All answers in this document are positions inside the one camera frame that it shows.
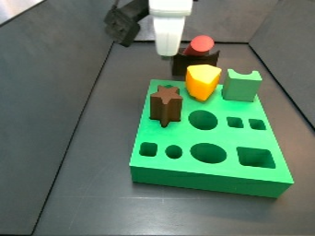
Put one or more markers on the green notched peg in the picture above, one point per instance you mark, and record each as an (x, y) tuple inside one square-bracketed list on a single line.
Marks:
[(240, 87)]

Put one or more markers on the red oval cylinder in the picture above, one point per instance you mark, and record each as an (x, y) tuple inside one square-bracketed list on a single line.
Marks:
[(199, 46)]

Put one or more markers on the black cradle fixture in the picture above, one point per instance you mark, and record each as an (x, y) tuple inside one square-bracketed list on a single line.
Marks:
[(180, 61)]

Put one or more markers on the brown star peg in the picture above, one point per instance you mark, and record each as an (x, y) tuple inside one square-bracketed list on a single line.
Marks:
[(165, 105)]

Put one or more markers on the yellow pentagon peg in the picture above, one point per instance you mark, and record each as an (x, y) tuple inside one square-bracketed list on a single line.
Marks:
[(201, 79)]

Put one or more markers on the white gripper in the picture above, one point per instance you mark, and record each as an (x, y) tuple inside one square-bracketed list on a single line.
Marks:
[(168, 16)]

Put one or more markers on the green shape sorter block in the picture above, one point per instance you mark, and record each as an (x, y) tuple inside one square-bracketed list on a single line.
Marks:
[(220, 148)]

